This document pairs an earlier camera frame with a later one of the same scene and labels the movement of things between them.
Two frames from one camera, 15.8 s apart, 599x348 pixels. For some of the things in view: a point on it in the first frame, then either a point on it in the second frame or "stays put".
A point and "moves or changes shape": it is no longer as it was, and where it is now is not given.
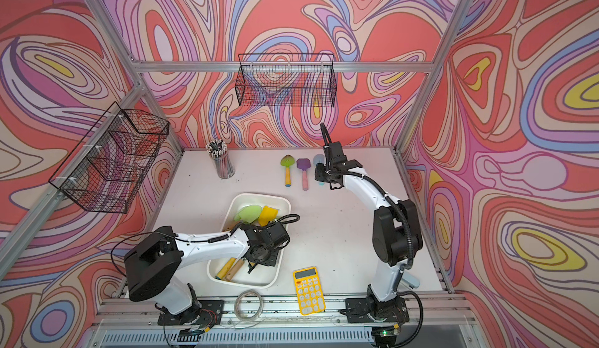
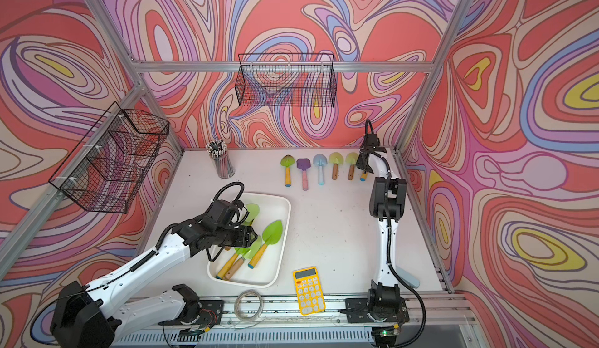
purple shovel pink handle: (304, 163) stays put
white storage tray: (263, 276) stays put
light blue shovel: (317, 159) stays put
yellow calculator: (308, 290) stays put
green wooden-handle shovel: (249, 214) moves or changes shape
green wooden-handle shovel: (234, 269) stays put
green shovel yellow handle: (288, 161) stays put
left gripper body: (269, 260) -> (234, 237)
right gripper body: (324, 173) -> (364, 164)
